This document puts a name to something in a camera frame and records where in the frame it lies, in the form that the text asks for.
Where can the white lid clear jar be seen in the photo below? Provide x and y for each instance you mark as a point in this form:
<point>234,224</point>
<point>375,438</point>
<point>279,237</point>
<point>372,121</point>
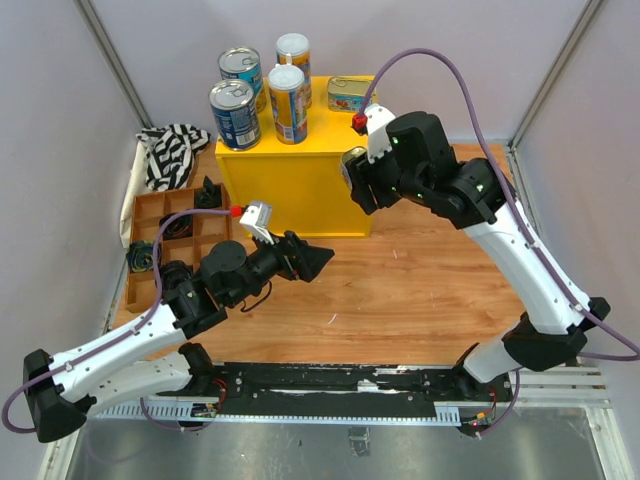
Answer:
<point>295,47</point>

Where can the blue label tin can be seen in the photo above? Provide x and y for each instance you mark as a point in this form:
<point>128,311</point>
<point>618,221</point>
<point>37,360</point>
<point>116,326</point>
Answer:
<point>244,63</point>

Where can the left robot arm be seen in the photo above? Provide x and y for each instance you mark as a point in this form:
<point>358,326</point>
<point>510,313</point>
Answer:
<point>62,390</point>

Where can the dark blue tin can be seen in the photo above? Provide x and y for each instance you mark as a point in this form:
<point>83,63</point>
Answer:
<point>234,109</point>

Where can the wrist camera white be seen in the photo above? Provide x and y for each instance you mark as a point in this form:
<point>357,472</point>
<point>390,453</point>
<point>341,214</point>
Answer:
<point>372,123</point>
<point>254,218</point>

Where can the colourful tall can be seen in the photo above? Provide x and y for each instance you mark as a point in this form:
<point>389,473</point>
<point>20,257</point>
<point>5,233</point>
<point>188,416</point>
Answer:
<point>288,103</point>

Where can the white cloth roll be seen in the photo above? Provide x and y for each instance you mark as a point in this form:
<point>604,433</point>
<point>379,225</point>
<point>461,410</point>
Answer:
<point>136,186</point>

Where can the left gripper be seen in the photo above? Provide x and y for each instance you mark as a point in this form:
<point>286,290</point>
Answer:
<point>314,257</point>

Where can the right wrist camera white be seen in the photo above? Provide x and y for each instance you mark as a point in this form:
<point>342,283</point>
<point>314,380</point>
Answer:
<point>372,123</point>

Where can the black rolled cloth middle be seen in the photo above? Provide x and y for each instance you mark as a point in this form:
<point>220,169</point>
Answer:
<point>179,228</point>

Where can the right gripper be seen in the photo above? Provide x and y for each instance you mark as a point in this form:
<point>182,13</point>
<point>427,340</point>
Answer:
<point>364,194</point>

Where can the yellow wooden box counter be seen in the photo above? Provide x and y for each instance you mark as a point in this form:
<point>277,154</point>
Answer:
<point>302,182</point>

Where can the gold oval tin can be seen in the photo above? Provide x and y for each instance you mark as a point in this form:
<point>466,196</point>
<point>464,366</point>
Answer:
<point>345,94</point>

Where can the black rolled cloth lower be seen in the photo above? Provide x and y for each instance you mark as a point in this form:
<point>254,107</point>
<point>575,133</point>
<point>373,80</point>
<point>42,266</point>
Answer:
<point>174,273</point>

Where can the black folded cloth top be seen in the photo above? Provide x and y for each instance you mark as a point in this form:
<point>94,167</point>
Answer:
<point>209,196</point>

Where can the wooden compartment tray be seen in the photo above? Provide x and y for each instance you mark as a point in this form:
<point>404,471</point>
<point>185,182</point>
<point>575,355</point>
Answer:
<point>208,230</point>

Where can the black rolled cloth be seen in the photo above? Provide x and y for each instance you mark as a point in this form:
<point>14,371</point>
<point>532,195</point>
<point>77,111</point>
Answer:
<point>179,228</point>
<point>174,273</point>

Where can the gold rectangular tin can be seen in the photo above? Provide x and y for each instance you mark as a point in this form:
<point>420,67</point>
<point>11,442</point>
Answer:
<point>350,166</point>

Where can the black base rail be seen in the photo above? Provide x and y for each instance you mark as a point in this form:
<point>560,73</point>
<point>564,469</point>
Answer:
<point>338,390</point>

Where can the blue yellow rolled cloth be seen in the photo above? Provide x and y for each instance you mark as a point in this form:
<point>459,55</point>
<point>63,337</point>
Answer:
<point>139,256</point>

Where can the black white striped cloth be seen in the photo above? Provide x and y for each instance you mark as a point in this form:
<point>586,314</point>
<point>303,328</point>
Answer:
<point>170,154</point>

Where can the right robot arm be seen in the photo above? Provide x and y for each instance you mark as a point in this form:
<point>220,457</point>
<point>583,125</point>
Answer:
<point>553,326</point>

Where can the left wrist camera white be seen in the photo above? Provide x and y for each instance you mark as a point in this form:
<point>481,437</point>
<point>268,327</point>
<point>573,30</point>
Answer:
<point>254,218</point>

